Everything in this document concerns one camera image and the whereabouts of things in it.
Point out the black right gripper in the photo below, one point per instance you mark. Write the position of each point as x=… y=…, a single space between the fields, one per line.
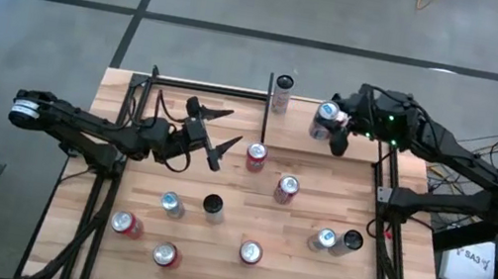
x=385 y=118

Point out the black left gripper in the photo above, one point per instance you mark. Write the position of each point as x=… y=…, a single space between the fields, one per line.
x=184 y=138

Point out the blue silver Red Bull can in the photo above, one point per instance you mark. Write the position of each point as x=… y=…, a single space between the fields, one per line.
x=172 y=203
x=320 y=240
x=324 y=120

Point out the red Fanta strawberry can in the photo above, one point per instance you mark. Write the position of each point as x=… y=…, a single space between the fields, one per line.
x=251 y=252
x=255 y=156

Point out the white Celsius can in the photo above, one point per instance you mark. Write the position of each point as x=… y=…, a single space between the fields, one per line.
x=282 y=97
x=349 y=240
x=213 y=208

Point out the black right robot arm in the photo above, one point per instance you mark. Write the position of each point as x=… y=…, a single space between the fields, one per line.
x=465 y=166

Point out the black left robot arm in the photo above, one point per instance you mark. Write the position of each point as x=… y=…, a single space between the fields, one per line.
x=81 y=120

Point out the silver mounting plate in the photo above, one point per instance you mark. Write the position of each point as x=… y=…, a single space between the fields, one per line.
x=383 y=195

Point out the black table clamp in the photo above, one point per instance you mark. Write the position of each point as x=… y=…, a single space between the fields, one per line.
x=155 y=70

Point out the red Star Wars Coca-Cola can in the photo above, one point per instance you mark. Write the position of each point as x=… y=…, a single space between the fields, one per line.
x=286 y=190

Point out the white paper sign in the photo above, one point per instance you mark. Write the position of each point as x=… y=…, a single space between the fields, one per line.
x=469 y=267

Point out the black aluminium table frame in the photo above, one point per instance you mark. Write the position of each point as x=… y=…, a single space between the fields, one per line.
x=217 y=90

